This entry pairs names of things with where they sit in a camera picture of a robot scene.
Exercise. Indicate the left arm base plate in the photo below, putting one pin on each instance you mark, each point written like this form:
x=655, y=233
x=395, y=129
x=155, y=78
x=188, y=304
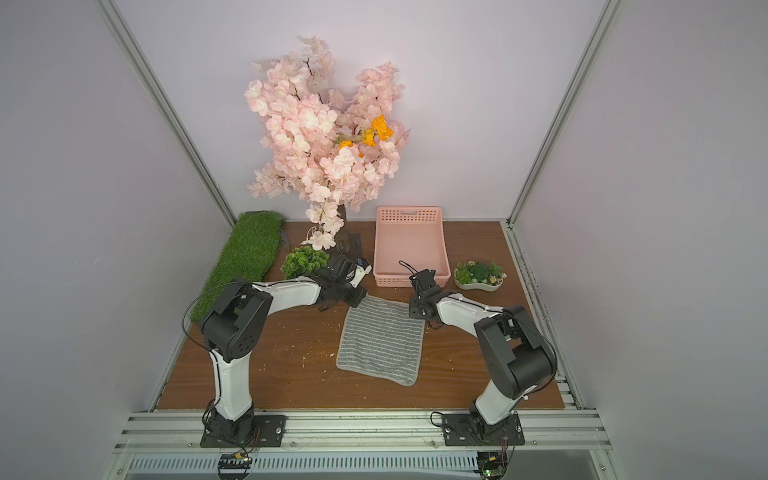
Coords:
x=248, y=431

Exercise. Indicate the pink blossom artificial tree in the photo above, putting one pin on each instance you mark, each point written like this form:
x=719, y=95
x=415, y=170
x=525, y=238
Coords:
x=336, y=152

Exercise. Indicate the right controller board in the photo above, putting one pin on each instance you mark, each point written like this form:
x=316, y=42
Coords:
x=491, y=465

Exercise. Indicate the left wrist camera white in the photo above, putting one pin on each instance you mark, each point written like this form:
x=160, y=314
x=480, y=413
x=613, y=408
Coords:
x=361, y=269

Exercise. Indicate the green artificial grass mat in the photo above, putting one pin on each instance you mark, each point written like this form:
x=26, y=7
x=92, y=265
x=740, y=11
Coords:
x=249, y=253

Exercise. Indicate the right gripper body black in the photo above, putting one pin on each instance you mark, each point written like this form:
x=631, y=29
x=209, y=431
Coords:
x=422, y=285

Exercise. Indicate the grey striped dishcloth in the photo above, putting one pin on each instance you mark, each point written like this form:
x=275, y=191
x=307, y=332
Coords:
x=380, y=340

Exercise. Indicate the round green potted plant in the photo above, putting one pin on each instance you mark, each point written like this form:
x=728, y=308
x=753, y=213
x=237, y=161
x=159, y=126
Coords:
x=303, y=261

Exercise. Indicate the small succulent planter white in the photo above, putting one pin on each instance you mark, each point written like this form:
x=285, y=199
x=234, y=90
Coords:
x=477, y=275

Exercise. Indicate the aluminium front rail frame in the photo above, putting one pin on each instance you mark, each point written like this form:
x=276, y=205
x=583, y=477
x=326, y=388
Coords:
x=365, y=441

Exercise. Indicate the left controller board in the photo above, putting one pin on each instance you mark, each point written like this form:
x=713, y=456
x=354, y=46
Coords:
x=233, y=466

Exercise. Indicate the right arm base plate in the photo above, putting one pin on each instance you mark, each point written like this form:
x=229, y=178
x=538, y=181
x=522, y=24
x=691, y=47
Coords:
x=470, y=430

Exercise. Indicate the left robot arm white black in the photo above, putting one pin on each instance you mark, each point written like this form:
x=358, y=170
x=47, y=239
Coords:
x=233, y=326

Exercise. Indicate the pink plastic basket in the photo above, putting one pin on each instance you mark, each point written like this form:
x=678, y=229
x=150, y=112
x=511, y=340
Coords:
x=413, y=234

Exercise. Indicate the controller board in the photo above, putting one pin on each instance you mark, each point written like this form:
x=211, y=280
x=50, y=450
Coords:
x=491, y=465
x=233, y=466

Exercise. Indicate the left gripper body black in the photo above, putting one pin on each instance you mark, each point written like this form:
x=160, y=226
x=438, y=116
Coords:
x=344, y=270

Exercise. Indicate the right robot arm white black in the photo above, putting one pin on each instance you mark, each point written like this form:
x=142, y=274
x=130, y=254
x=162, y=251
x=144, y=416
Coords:
x=519, y=358

